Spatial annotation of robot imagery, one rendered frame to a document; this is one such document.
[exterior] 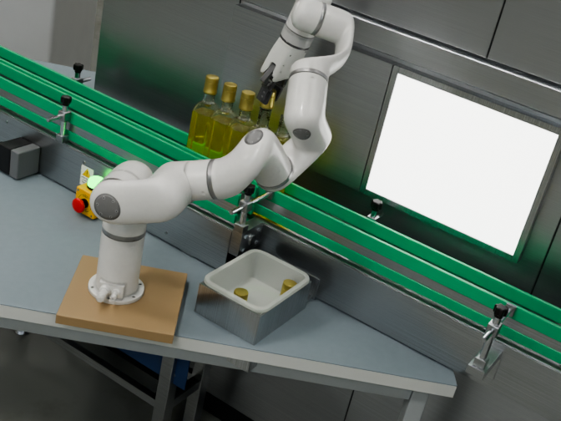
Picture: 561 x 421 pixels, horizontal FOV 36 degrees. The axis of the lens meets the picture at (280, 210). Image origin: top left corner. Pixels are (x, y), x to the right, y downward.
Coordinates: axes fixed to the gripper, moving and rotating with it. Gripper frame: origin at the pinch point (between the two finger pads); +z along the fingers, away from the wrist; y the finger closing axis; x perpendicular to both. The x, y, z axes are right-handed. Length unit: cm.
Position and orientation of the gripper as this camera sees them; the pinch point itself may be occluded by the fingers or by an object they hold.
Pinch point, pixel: (269, 93)
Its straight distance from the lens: 212.8
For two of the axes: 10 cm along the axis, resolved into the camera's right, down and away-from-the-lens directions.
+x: 7.3, 6.1, -2.9
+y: -5.5, 2.8, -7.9
